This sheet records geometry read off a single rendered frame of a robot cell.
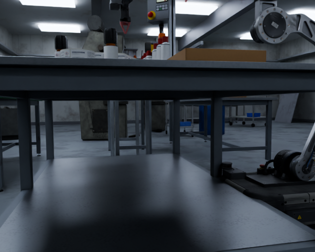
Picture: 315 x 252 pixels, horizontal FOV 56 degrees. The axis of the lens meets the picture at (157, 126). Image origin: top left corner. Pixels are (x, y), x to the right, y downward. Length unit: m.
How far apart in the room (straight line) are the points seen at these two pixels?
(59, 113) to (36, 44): 2.52
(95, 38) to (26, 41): 5.88
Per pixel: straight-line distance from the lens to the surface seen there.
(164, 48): 1.70
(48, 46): 11.65
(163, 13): 2.18
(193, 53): 0.90
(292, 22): 1.90
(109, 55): 1.90
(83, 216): 1.40
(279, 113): 12.36
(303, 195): 1.75
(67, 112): 11.38
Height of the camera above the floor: 0.71
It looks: 4 degrees down
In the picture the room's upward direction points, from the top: straight up
